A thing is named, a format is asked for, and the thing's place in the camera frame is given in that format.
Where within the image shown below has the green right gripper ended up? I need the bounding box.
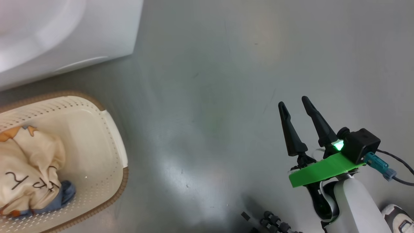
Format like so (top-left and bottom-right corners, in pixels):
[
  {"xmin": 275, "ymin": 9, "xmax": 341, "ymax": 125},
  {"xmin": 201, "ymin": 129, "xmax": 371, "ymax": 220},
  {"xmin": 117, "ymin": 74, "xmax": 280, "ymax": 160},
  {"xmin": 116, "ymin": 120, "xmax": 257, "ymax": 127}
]
[{"xmin": 278, "ymin": 96, "xmax": 366, "ymax": 222}]

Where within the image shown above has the blue printed garment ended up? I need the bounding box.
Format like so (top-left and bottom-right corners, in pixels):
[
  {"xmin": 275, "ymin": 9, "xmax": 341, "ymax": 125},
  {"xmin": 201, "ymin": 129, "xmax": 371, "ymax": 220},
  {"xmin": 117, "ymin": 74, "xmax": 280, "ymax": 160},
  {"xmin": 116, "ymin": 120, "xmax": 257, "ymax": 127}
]
[{"xmin": 10, "ymin": 181, "xmax": 76, "ymax": 216}]

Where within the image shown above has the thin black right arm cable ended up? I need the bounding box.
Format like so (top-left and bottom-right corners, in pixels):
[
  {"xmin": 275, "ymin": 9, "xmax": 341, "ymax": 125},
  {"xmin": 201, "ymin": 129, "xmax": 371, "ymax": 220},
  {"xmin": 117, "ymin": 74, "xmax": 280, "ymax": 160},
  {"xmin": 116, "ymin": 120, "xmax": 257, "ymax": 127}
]
[{"xmin": 375, "ymin": 149, "xmax": 414, "ymax": 186}]

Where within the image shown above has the black ribbed hose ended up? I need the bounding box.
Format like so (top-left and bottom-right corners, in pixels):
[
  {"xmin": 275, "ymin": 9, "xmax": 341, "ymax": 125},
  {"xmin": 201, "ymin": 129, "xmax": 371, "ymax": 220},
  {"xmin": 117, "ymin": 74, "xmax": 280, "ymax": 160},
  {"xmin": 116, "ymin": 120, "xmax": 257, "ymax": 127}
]
[{"xmin": 241, "ymin": 210, "xmax": 303, "ymax": 233}]

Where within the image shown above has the cream printed garment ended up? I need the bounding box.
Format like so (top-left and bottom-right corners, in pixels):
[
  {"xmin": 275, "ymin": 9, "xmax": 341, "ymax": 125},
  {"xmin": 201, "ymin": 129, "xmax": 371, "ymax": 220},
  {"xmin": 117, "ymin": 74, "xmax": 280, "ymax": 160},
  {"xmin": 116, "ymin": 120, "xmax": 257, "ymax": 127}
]
[{"xmin": 0, "ymin": 126, "xmax": 67, "ymax": 217}]

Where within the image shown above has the white sneaker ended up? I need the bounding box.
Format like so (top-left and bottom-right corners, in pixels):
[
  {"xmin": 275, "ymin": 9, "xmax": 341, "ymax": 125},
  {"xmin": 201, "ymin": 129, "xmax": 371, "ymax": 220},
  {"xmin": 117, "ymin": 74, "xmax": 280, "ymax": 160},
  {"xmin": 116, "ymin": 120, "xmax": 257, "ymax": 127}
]
[{"xmin": 382, "ymin": 204, "xmax": 414, "ymax": 233}]

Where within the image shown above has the white front-load washing machine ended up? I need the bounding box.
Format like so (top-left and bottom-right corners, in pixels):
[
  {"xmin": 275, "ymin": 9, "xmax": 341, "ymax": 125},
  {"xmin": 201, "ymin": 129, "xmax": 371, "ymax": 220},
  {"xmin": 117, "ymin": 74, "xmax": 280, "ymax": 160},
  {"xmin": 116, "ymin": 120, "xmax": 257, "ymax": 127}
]
[{"xmin": 0, "ymin": 0, "xmax": 144, "ymax": 91}]

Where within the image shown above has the teal right cable connector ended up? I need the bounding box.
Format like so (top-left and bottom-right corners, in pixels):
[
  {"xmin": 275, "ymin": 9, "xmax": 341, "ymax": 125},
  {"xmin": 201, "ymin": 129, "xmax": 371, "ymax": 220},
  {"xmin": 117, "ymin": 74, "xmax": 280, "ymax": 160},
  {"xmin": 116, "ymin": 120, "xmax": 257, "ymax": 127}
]
[{"xmin": 364, "ymin": 152, "xmax": 397, "ymax": 181}]

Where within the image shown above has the cream perforated laundry basket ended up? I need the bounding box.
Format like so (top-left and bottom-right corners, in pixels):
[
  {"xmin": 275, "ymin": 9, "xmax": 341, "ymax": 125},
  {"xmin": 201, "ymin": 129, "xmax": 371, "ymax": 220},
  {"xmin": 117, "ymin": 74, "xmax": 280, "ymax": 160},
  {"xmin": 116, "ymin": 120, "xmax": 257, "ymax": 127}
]
[{"xmin": 0, "ymin": 91, "xmax": 129, "ymax": 233}]

